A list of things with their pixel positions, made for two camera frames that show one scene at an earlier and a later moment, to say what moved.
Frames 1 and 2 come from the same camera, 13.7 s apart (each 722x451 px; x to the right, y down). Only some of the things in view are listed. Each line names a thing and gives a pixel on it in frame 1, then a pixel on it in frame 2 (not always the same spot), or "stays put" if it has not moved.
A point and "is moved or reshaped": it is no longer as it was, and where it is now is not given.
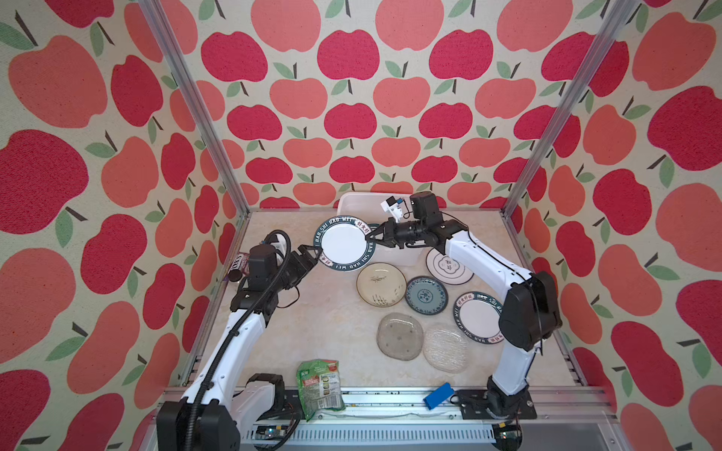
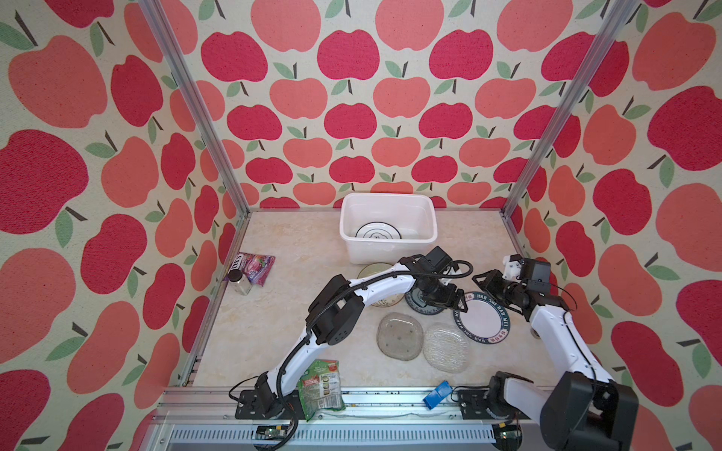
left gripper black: (309, 261) to (447, 301)
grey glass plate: (400, 336) stays put
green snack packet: (320, 386) stays put
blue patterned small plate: (426, 295) stays put
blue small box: (439, 396) stays put
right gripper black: (388, 228) to (494, 277)
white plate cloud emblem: (445, 269) is moved or reshaped
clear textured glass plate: (446, 349) stays put
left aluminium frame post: (175, 55) stays put
